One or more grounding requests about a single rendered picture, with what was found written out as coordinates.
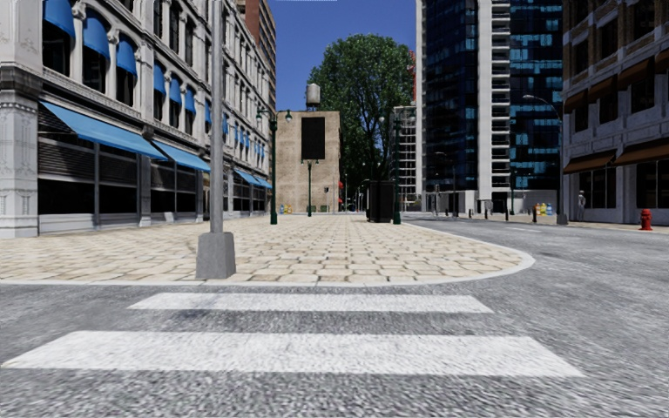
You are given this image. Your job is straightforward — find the tan concrete building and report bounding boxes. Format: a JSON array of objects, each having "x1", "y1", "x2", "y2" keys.
[{"x1": 275, "y1": 83, "x2": 341, "y2": 214}]

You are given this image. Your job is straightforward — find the pale concrete building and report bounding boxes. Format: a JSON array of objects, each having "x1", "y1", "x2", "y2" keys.
[{"x1": 391, "y1": 105, "x2": 419, "y2": 212}]

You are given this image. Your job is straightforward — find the tree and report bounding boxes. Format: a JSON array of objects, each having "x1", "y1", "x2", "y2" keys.
[{"x1": 307, "y1": 33, "x2": 417, "y2": 210}]

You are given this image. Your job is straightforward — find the grey pole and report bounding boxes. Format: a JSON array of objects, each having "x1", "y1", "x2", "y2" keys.
[{"x1": 195, "y1": 0, "x2": 237, "y2": 280}]

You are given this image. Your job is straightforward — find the glass tower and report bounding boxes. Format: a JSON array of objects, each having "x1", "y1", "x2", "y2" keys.
[{"x1": 416, "y1": 0, "x2": 564, "y2": 215}]

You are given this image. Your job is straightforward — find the red brick building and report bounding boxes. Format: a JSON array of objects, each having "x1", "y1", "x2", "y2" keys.
[{"x1": 236, "y1": 0, "x2": 278, "y2": 111}]

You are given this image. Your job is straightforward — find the grey street lamp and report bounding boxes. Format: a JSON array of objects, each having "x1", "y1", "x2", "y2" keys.
[{"x1": 523, "y1": 93, "x2": 569, "y2": 226}]

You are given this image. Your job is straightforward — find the white stone building blue awnings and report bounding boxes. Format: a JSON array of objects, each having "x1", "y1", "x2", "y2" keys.
[{"x1": 0, "y1": 0, "x2": 277, "y2": 239}]

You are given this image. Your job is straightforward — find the tan brick building brown awnings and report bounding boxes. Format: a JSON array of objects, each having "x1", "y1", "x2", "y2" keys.
[{"x1": 561, "y1": 0, "x2": 669, "y2": 226}]

